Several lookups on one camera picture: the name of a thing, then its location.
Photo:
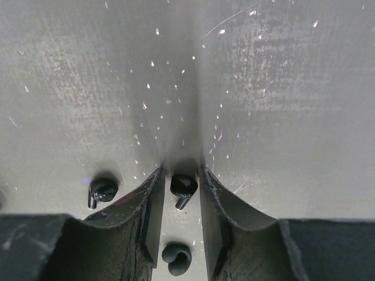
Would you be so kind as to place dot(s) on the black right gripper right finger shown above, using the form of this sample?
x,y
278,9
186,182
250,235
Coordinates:
x,y
243,243

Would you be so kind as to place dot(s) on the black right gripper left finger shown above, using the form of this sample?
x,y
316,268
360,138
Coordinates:
x,y
119,242

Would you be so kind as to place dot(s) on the black earbud lower left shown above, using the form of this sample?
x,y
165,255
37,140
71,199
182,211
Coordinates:
x,y
178,257

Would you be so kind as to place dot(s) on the black earbud upper left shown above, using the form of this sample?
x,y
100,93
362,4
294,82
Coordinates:
x,y
101,190

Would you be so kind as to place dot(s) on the black earbud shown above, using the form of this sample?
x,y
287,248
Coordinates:
x,y
183,187
178,257
101,190

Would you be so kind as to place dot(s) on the black earbud upper right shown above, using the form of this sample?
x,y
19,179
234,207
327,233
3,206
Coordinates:
x,y
183,187

